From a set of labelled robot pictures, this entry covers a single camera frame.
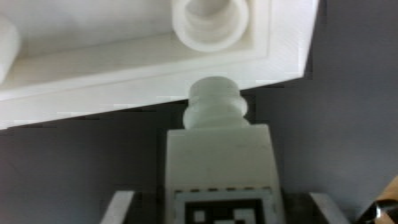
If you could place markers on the white square tabletop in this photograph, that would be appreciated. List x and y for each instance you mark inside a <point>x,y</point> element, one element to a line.
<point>101,55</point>

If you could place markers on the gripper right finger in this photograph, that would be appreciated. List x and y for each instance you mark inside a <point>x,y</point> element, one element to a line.
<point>329,210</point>

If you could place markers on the white leg with tag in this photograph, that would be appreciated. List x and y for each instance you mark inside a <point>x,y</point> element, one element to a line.
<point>222,189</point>

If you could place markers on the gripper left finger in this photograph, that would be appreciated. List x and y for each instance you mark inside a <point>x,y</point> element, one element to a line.
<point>117,208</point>

